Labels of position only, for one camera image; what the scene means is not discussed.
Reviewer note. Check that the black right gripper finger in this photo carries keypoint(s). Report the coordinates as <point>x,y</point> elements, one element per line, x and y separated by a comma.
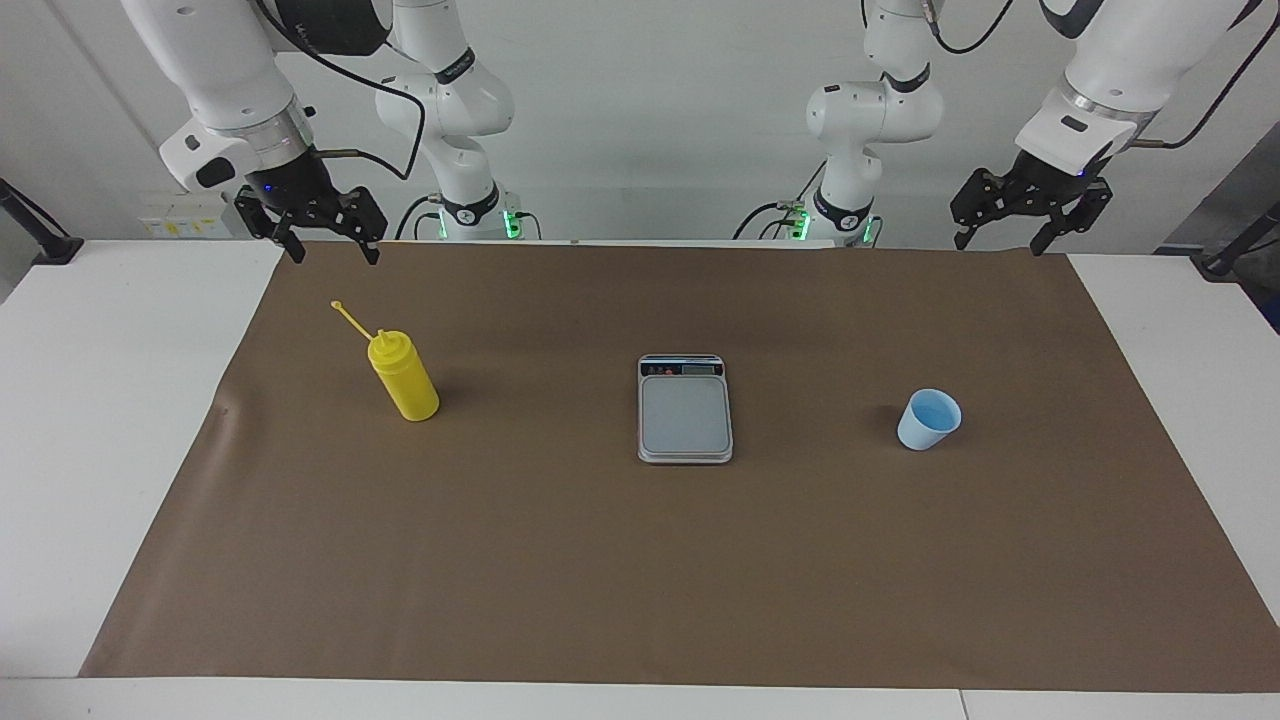
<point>262,212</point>
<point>368,215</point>

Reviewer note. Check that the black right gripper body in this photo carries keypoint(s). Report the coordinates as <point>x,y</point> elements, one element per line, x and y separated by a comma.
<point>295,185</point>

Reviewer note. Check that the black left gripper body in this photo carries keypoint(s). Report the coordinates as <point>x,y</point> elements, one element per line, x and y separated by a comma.
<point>1050,185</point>

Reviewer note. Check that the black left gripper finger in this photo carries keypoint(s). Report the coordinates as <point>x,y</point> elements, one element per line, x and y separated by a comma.
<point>1085,205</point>
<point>980,200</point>

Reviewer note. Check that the yellow squeeze bottle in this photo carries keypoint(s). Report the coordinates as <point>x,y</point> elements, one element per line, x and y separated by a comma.
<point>405,385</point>

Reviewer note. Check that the light blue plastic cup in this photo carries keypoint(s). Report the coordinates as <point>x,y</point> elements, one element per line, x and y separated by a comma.
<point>925,425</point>

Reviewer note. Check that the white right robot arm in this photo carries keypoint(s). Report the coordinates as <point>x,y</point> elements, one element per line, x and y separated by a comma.
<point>225,70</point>

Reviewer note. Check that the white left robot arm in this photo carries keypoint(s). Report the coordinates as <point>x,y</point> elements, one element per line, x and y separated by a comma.
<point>1130,60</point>

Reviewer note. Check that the silver digital kitchen scale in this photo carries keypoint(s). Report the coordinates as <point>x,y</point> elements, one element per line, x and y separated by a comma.
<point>685,415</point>

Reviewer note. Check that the black clamp stand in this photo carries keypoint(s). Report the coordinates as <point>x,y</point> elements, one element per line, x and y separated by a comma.
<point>55,248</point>
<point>1225,262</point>

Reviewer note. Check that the brown paper mat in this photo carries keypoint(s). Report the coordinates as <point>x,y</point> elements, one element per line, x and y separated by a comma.
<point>640,570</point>

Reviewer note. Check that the white wall outlet box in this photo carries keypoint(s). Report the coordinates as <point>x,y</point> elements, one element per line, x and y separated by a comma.
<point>185,215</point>

